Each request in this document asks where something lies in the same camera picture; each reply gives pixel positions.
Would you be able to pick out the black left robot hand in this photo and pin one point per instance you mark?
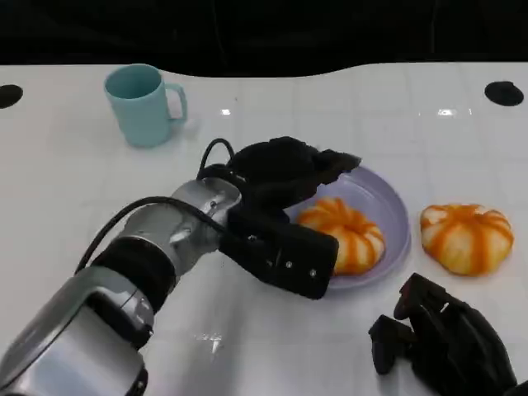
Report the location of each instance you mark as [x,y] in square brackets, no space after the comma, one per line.
[280,169]

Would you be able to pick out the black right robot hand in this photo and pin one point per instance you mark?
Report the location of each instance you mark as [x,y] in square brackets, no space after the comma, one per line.
[449,346]

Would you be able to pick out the orange white toy bread roll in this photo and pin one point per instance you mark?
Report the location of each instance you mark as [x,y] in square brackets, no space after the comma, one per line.
[466,241]
[354,235]

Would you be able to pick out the lilac plate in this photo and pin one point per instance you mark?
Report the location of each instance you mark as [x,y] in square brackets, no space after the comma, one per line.
[371,194]

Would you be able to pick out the pale green mug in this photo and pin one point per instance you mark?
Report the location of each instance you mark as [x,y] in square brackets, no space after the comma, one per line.
[140,115]

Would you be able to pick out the black round table grommet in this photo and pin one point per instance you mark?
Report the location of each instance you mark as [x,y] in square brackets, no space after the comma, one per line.
[9,96]
[504,93]

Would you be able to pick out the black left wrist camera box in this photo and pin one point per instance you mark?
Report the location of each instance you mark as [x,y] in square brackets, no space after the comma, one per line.
[280,255]

